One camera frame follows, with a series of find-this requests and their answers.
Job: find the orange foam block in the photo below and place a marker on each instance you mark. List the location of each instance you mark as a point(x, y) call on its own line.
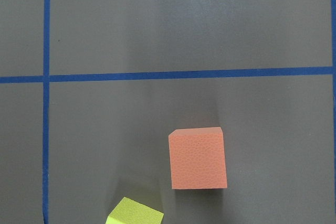
point(197, 158)

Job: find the yellow foam block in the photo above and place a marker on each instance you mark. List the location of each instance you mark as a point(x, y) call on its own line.
point(128, 211)

